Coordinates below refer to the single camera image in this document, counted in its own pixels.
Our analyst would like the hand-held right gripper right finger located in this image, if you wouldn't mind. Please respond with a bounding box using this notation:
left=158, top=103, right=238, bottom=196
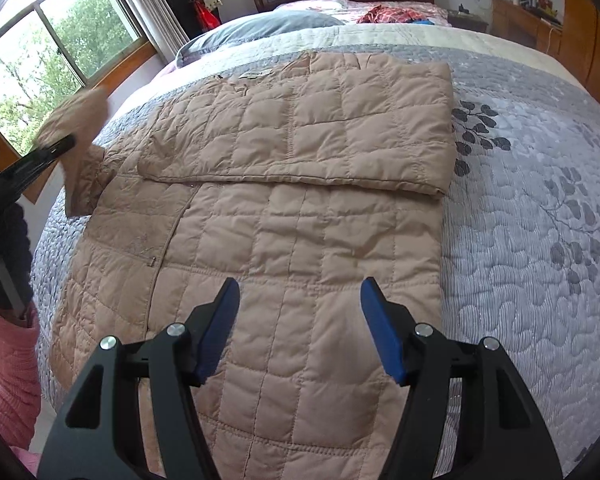
left=360, top=276, right=563, bottom=480

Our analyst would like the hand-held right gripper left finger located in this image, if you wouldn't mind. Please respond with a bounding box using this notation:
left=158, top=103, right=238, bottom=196
left=37, top=277, right=242, bottom=480

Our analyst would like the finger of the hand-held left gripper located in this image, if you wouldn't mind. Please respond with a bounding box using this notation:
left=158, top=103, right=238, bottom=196
left=0, top=134, right=77, bottom=196

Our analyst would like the beige quilted jacket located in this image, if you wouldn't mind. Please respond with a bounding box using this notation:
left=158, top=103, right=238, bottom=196
left=34, top=51, right=455, bottom=480

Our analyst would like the coat rack with dark clothes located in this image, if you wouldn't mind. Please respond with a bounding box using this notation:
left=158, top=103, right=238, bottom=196
left=162, top=0, right=228, bottom=41

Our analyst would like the wooden framed window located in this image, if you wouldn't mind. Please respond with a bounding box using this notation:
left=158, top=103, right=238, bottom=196
left=0, top=0, right=191, bottom=203

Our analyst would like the grey leaf-print quilted bedspread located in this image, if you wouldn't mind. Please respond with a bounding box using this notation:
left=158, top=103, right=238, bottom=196
left=27, top=25, right=600, bottom=480

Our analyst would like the red bag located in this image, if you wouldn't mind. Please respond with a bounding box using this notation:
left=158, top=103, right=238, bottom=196
left=195, top=0, right=222, bottom=31

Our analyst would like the grey pillow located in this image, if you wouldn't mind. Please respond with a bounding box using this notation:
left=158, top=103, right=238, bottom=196
left=177, top=10, right=346, bottom=68

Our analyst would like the red patterned cloth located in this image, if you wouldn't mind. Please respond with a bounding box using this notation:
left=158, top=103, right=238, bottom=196
left=356, top=4, right=421, bottom=25

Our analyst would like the pink floral bedsheet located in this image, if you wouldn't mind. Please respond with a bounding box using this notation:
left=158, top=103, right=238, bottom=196
left=275, top=0, right=449, bottom=27

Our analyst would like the dark nightstand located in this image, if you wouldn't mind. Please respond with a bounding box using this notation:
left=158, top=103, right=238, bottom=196
left=447, top=9, right=490, bottom=35

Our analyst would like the wooden cabinet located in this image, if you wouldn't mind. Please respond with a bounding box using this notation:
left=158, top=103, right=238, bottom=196
left=491, top=0, right=564, bottom=57

